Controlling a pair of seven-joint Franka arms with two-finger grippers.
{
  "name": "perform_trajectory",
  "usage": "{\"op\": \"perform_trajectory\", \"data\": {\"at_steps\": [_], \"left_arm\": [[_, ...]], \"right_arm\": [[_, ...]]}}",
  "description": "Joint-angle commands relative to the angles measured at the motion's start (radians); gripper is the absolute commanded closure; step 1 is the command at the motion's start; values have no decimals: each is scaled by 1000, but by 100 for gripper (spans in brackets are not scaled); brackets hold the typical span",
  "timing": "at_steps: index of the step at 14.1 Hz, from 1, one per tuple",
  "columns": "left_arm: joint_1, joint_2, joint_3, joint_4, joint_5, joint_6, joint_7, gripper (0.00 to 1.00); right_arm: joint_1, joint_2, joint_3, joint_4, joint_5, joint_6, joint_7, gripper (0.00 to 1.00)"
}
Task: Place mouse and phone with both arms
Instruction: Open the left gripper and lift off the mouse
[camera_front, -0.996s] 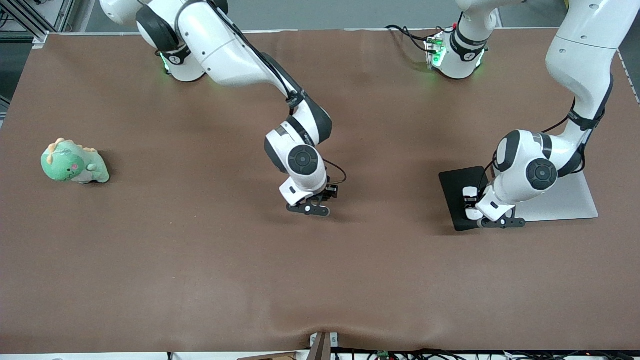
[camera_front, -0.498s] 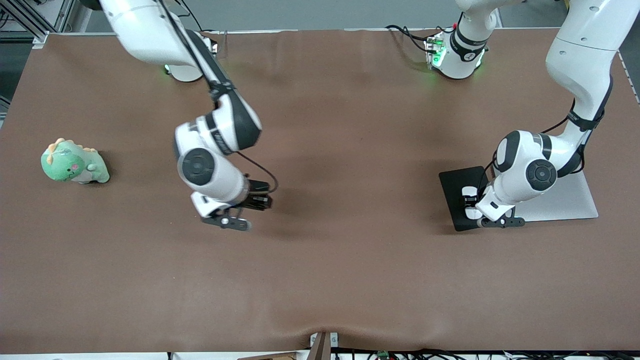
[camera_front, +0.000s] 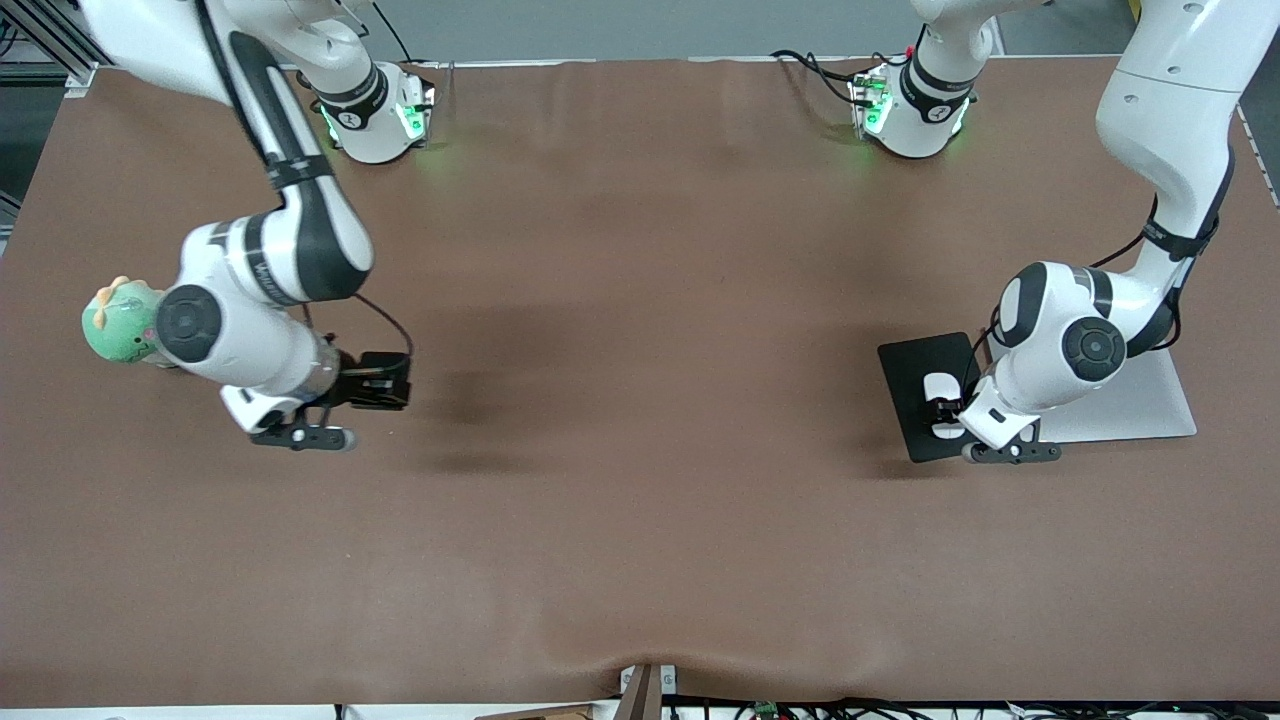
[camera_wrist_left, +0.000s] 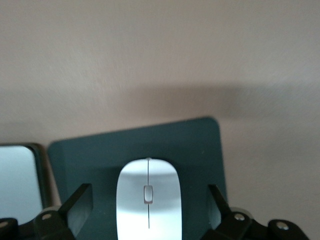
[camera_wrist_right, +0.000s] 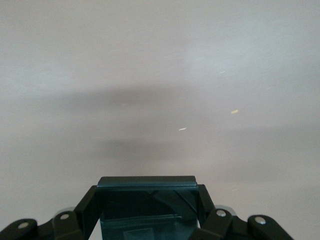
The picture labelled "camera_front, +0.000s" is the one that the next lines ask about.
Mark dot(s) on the small black box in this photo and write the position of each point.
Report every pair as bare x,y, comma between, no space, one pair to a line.
390,365

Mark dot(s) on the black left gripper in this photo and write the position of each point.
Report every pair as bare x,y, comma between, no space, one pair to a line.
947,410

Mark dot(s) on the silver laptop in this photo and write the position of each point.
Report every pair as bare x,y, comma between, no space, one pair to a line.
1150,410

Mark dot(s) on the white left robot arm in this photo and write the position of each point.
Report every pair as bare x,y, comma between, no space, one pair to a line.
1060,340

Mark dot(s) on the aluminium frame profile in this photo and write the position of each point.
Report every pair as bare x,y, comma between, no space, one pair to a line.
55,40

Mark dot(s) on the grey table edge bracket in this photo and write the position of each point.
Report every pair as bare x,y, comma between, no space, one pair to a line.
645,690

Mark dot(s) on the white computer mouse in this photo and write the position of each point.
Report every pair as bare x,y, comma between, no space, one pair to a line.
940,385

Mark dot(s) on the green dinosaur plush toy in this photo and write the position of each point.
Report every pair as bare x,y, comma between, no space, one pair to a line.
115,325

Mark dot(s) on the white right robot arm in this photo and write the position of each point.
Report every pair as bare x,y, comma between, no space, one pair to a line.
250,270

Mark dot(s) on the brown table cover mat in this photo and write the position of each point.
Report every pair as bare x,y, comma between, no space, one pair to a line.
620,450

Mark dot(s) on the black mouse pad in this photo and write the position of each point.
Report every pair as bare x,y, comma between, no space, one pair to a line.
905,400

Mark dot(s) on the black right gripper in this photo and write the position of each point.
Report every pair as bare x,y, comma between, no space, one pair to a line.
358,385

